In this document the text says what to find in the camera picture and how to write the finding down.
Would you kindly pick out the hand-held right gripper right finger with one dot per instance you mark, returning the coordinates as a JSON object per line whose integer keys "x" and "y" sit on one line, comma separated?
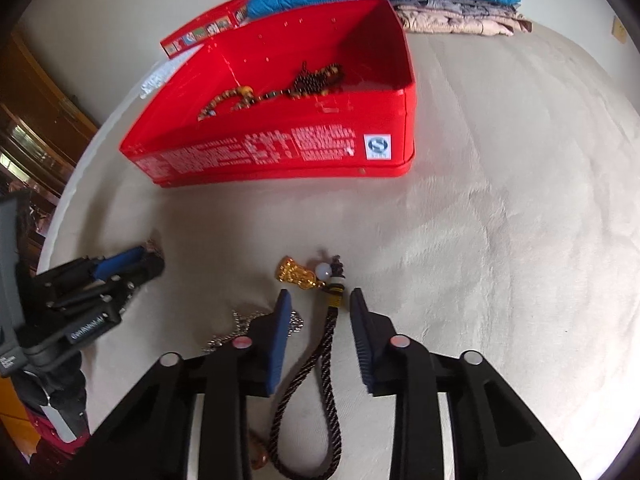
{"x": 362, "y": 340}

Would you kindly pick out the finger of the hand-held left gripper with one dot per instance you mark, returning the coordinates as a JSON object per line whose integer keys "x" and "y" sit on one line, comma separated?
{"x": 145, "y": 272}
{"x": 117, "y": 262}

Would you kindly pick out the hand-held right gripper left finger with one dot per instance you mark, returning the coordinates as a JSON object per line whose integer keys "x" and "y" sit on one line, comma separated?
{"x": 280, "y": 340}

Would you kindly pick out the red tin box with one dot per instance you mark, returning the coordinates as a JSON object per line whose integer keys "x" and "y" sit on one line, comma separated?
{"x": 250, "y": 150}

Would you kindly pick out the person's magenta clothing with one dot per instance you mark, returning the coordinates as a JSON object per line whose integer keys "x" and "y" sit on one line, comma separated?
{"x": 50, "y": 432}

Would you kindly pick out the glass door cabinet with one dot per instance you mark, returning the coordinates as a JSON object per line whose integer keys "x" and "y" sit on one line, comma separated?
{"x": 30, "y": 160}

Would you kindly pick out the white lace cloth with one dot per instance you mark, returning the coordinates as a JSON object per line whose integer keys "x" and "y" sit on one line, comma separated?
{"x": 155, "y": 82}

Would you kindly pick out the wooden door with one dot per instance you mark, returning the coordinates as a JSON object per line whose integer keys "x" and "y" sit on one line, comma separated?
{"x": 50, "y": 90}

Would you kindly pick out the red tin lid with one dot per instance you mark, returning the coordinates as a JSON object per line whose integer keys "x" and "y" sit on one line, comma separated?
{"x": 200, "y": 35}

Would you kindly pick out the patterned folded cloth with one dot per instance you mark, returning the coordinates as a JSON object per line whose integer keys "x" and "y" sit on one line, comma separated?
{"x": 450, "y": 17}

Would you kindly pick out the beige wall outlet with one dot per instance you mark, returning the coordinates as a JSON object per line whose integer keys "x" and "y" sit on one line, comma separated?
{"x": 620, "y": 29}

